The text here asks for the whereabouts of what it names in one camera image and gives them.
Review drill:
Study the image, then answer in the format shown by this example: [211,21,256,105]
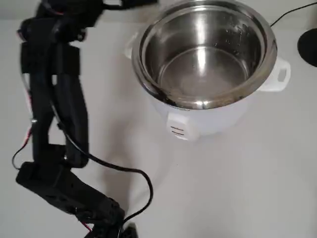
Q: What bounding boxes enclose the white rice cooker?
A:
[124,0,291,141]

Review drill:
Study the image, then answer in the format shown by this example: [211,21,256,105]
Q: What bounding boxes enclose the stainless steel inner pot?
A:
[131,0,277,111]

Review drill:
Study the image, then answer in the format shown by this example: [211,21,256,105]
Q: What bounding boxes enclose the black round base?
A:
[297,28,317,67]

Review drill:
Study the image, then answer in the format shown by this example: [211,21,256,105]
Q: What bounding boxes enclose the red white servo wire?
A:
[11,75,34,171]

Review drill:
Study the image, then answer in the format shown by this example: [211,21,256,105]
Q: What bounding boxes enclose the thin black power cable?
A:
[269,1,317,27]

